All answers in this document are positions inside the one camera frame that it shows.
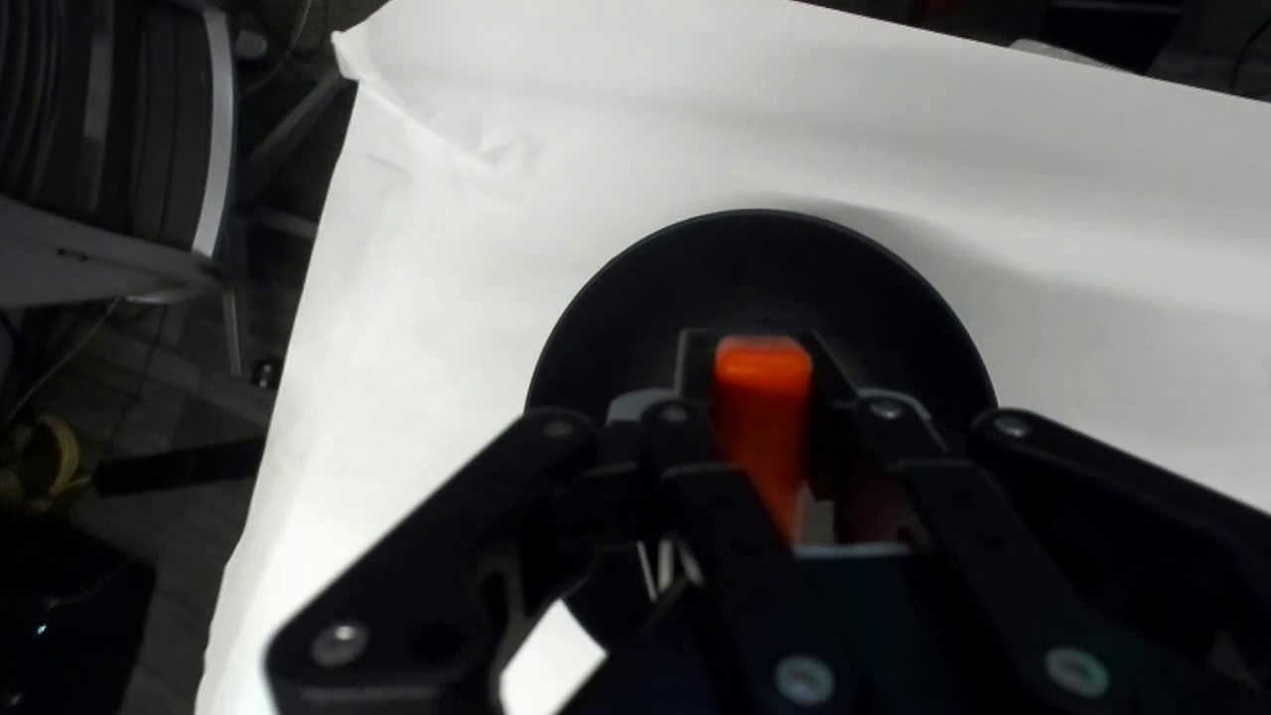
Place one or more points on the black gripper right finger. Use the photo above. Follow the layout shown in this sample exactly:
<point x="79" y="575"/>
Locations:
<point x="1060" y="530"/>

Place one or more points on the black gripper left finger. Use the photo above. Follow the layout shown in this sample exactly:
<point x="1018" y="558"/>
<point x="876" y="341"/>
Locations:
<point x="451" y="543"/>

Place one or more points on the orange block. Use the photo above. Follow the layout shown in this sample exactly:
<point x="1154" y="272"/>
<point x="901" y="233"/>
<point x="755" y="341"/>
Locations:
<point x="761" y="419"/>

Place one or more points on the black round bowl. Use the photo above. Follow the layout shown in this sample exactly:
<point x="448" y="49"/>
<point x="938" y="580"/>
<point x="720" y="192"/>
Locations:
<point x="798" y="279"/>

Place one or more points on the white tablecloth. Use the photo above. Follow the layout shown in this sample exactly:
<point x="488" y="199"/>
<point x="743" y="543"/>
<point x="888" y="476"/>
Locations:
<point x="529" y="171"/>

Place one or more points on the yellow tape roll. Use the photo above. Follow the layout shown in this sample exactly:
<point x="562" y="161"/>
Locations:
<point x="50" y="461"/>

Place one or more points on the white metal frame rack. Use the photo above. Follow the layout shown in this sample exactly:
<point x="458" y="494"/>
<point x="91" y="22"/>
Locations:
<point x="199" y="161"/>

